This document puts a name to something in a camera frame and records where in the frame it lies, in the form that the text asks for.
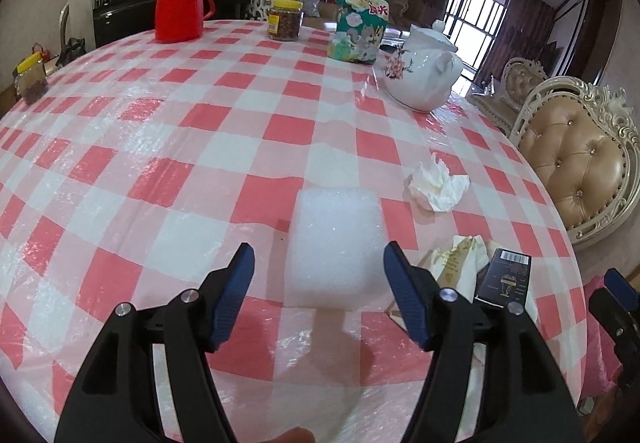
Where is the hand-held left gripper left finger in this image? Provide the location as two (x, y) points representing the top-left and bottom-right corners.
(54, 243), (257, 443)

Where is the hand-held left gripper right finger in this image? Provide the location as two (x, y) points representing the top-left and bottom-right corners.
(382, 242), (586, 443)

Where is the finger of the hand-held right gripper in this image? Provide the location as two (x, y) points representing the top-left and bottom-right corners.
(589, 289), (632, 359)
(602, 268), (640, 311)

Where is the white paper wrapper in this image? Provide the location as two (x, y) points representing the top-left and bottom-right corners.
(430, 235), (490, 299)

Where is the white foam block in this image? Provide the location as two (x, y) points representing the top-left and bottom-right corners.
(284, 188), (383, 314)

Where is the black cardboard box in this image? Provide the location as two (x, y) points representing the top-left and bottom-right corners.
(474, 248), (531, 309)

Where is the white tissue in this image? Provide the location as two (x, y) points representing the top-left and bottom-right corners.
(404, 155), (472, 212)

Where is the person's left hand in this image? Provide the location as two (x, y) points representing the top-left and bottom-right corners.
(270, 428), (316, 443)

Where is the cream ornate dining chair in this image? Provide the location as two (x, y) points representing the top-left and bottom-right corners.
(510, 77), (640, 251)

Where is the pink checked tablecloth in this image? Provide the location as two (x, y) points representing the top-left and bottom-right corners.
(0, 18), (586, 443)

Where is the cream ornate sofa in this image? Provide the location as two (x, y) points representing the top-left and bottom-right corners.
(470, 57), (548, 128)

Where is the white ceramic teapot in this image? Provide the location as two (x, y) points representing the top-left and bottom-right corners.
(384, 20), (465, 114)

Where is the green snack bag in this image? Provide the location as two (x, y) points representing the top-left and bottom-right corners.
(325, 0), (391, 65)

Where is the yellow-lidded glass jar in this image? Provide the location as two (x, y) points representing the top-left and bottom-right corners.
(267, 0), (304, 42)
(13, 52), (50, 104)

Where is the barred window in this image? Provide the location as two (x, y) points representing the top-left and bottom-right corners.
(447, 0), (511, 68)

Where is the black bag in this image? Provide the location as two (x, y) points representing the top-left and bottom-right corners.
(55, 38), (86, 68)

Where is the red thermos jug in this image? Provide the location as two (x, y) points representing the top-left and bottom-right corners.
(155, 0), (217, 44)

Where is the black piano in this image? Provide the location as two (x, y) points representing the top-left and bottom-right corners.
(92, 0), (253, 48)

